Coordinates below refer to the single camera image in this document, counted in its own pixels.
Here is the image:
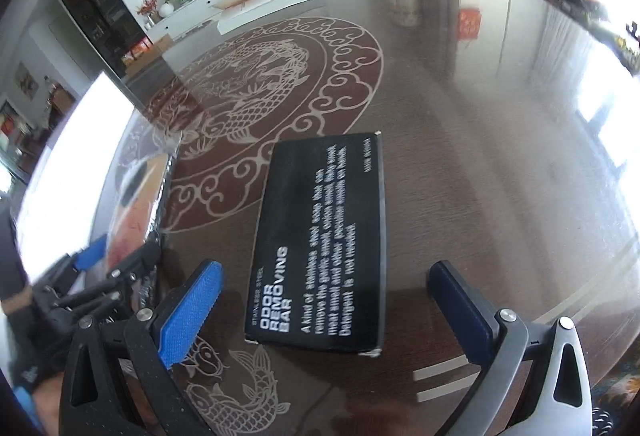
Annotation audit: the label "black box with white print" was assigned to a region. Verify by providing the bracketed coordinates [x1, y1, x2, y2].
[244, 132, 390, 359]

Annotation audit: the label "black tray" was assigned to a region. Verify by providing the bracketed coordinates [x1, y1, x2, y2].
[112, 116, 183, 267]

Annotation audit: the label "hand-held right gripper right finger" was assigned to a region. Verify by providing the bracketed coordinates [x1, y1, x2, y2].
[427, 261, 593, 436]

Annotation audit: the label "framed wall picture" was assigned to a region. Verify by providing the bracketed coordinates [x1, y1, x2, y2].
[15, 63, 40, 94]

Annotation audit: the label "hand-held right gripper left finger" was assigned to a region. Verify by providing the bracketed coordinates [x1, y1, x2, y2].
[59, 260, 223, 436]

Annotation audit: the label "large white storage box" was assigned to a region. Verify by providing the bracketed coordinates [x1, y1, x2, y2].
[15, 71, 138, 287]

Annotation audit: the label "orange gift boxes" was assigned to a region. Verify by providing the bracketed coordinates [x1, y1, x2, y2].
[122, 38, 153, 67]

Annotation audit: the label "red flower branches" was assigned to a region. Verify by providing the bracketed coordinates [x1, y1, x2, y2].
[136, 0, 160, 27]

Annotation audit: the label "small wooden cabinet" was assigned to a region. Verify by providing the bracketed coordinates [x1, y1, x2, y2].
[42, 81, 76, 117]

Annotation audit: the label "dark glass display cabinet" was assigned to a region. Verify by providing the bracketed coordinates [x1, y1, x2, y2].
[50, 0, 153, 77]

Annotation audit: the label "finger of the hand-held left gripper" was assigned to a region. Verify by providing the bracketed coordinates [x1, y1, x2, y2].
[60, 241, 162, 317]
[47, 235, 110, 287]

